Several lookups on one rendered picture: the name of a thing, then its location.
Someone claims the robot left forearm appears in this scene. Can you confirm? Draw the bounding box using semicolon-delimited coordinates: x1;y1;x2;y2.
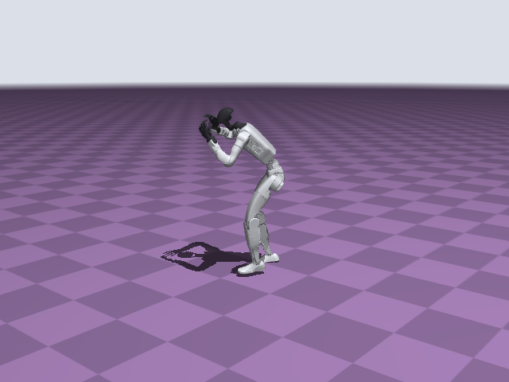
208;140;231;163

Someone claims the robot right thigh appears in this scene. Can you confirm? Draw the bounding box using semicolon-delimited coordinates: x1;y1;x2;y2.
255;173;270;224

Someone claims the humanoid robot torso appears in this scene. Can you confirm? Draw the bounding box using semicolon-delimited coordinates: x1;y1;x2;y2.
236;123;285;181

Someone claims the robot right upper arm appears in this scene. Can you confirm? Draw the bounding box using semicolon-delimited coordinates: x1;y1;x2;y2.
225;129;237;139

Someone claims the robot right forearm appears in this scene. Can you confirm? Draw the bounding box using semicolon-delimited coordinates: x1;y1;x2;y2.
212;127;229;137

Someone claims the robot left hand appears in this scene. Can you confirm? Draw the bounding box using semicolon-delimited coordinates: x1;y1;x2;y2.
199;119;217;143

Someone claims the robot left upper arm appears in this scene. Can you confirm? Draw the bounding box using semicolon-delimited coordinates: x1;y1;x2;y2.
223;131;251;167

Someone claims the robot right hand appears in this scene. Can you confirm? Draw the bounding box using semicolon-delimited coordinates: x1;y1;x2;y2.
204;114;220;133

